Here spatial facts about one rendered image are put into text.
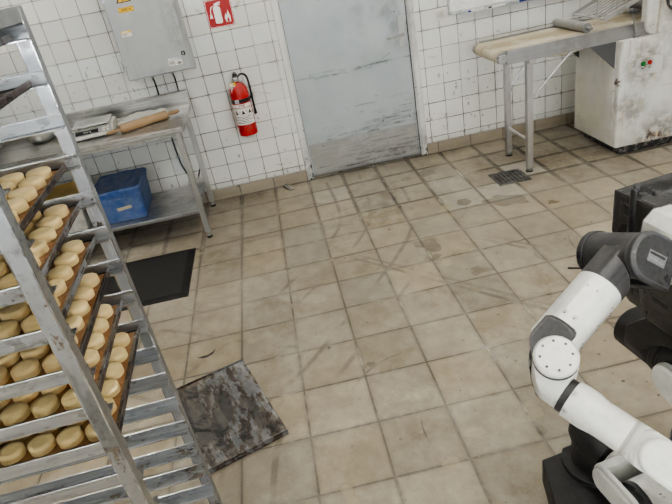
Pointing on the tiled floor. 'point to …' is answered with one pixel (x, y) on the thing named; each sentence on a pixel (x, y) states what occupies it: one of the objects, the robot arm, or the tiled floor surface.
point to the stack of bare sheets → (230, 415)
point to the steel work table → (187, 196)
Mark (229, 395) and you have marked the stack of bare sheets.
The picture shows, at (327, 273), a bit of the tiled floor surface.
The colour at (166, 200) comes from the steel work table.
